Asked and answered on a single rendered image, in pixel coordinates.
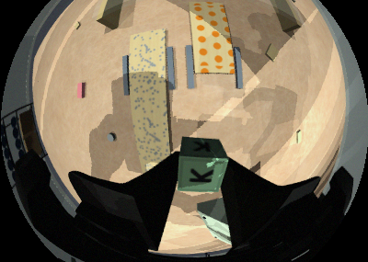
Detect small pink block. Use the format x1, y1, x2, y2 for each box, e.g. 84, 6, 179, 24
77, 83, 85, 98

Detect green cube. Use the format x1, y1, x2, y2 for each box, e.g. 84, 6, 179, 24
177, 136, 229, 193

